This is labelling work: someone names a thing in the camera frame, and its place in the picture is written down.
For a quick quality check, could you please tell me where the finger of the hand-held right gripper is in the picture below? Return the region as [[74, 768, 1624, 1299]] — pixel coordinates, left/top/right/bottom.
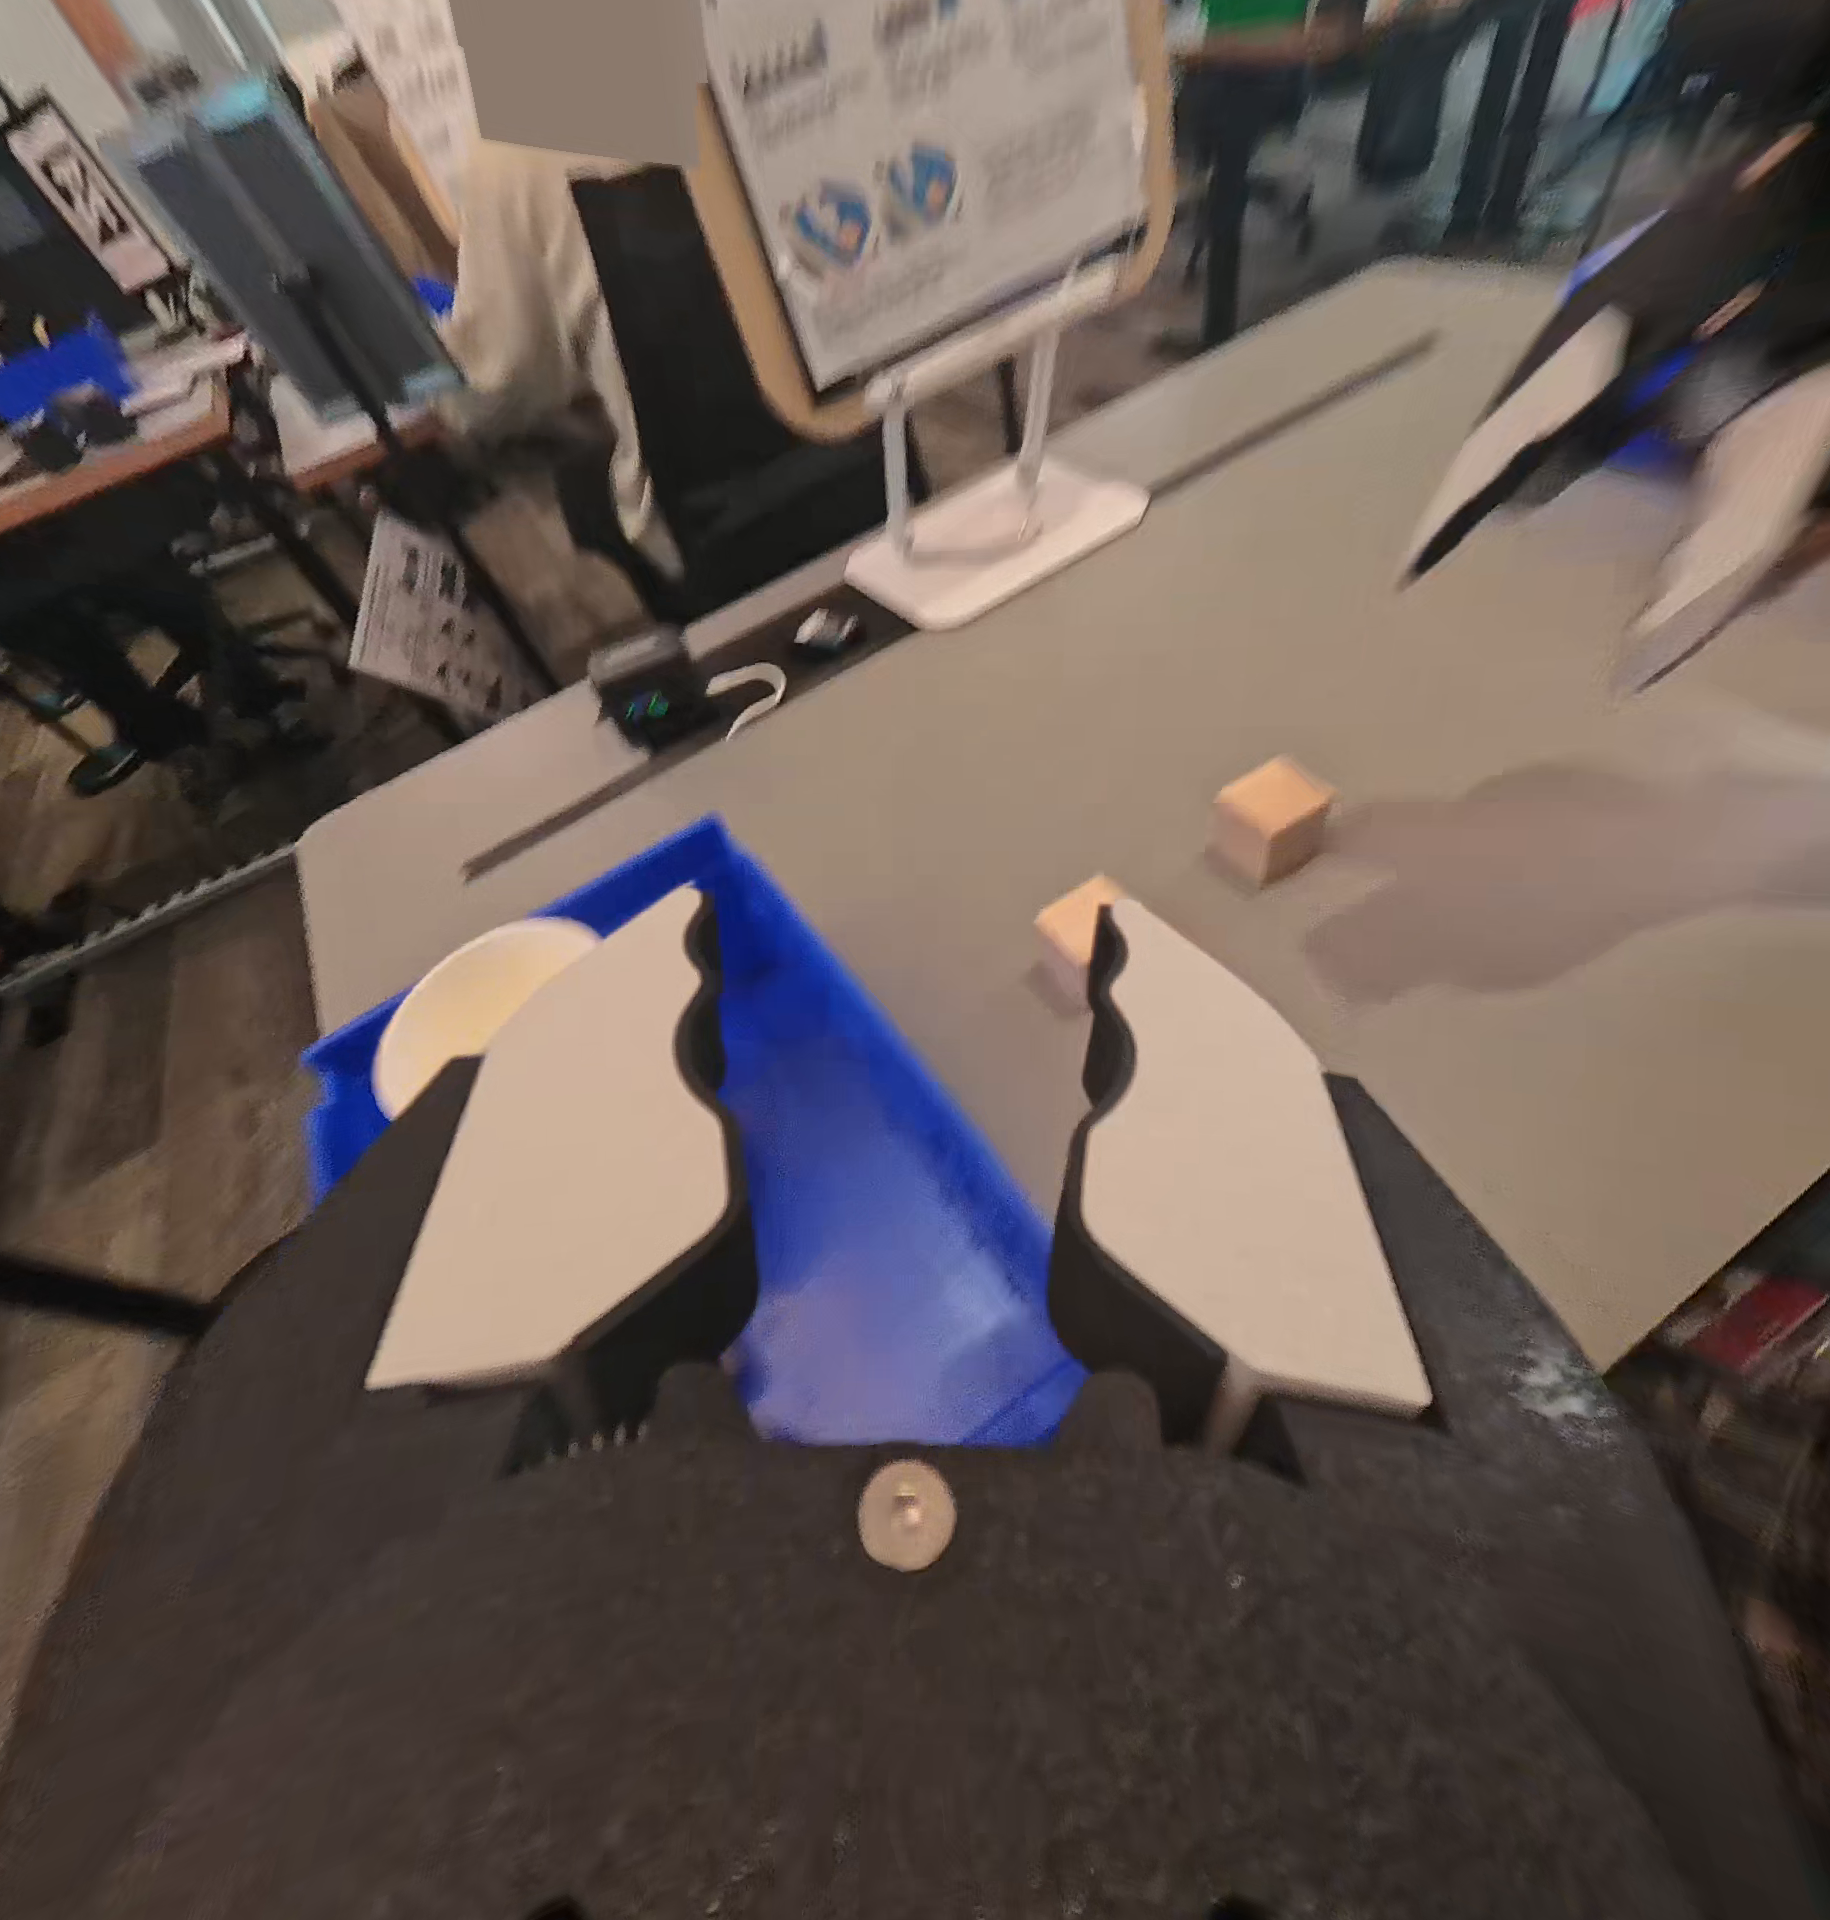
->
[[1394, 306, 1638, 588], [1612, 356, 1830, 701]]

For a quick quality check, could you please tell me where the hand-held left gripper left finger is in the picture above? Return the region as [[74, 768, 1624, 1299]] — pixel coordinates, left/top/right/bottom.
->
[[363, 885, 762, 1439]]

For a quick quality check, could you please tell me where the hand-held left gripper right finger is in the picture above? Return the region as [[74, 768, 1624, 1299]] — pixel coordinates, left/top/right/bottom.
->
[[1049, 897, 1437, 1452]]

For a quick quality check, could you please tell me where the white paper cup green band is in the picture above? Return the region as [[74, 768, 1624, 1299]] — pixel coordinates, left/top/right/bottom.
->
[[372, 918, 605, 1122]]

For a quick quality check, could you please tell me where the wooden cube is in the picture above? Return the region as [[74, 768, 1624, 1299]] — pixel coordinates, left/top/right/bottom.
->
[[1211, 757, 1337, 888], [1032, 874, 1127, 1021]]

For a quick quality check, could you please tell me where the wood-edged office desk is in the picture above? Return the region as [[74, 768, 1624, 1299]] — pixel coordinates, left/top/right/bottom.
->
[[1170, 22, 1458, 356], [0, 342, 455, 752]]

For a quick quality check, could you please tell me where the black stand pole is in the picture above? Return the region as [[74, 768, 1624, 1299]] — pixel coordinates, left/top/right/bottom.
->
[[0, 1242, 216, 1340]]

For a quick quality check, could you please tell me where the long grey power strip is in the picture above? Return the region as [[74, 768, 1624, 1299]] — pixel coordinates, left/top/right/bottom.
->
[[0, 845, 306, 1003]]

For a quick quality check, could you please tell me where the black charger with display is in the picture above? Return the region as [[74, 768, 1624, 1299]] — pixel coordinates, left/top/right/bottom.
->
[[583, 630, 725, 752]]

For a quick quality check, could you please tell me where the white document stand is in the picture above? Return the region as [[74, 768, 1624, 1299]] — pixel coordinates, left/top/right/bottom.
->
[[842, 247, 1154, 633]]

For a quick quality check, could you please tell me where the white printed paper sheet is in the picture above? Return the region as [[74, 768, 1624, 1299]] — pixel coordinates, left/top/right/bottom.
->
[[347, 511, 546, 718]]

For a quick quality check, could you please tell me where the printed instruction sheet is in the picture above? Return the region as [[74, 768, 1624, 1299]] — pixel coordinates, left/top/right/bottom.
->
[[703, 0, 1149, 388]]

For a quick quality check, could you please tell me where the tan-edged display board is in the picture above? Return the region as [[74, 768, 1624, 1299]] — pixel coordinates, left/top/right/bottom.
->
[[685, 0, 1178, 447]]

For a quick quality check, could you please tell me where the grey flat monitor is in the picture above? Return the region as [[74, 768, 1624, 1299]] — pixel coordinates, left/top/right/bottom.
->
[[121, 72, 470, 427]]

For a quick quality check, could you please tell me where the brown cardboard box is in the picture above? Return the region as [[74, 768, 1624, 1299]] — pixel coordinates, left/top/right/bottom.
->
[[306, 61, 462, 289]]

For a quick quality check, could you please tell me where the black white printed sign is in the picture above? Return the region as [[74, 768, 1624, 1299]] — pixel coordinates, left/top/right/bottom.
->
[[4, 91, 169, 290]]

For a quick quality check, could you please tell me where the white cable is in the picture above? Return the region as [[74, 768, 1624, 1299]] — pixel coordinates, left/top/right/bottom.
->
[[703, 663, 791, 745]]

